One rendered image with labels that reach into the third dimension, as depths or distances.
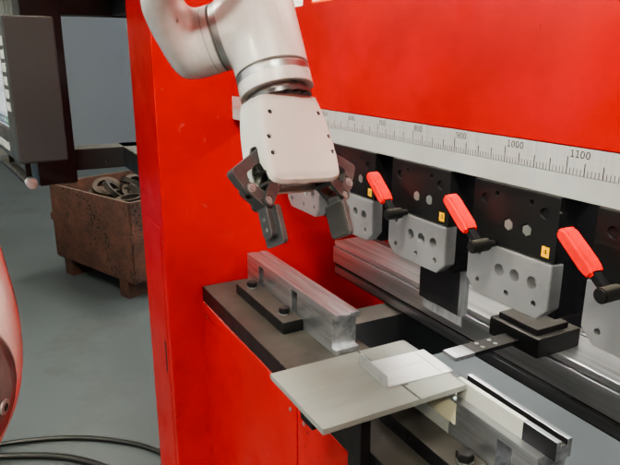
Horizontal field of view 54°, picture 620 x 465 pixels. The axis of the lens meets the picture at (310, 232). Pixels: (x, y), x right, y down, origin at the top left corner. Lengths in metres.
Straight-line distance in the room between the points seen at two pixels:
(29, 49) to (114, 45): 8.52
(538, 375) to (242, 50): 0.85
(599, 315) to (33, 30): 1.42
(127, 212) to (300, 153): 3.28
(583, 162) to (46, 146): 1.33
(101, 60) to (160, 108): 8.49
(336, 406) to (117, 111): 9.28
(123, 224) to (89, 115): 6.08
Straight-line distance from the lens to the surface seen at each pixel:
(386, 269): 1.60
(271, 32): 0.69
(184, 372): 1.88
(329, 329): 1.37
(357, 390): 1.00
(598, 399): 1.19
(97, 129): 9.96
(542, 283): 0.84
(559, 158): 0.80
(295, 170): 0.65
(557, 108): 0.80
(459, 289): 1.01
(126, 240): 3.97
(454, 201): 0.89
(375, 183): 1.04
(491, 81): 0.88
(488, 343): 1.17
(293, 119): 0.67
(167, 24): 0.69
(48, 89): 1.73
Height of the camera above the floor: 1.50
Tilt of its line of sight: 16 degrees down
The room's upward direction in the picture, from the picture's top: straight up
